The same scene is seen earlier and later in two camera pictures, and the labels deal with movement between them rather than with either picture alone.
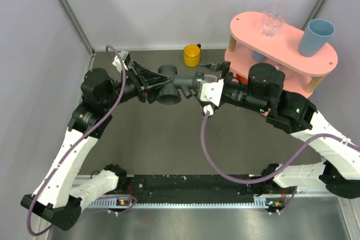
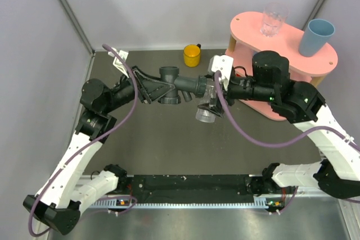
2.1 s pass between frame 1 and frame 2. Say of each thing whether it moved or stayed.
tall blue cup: stayed
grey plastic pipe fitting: stayed
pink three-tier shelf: stayed
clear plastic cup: moved
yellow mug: stayed
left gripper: moved
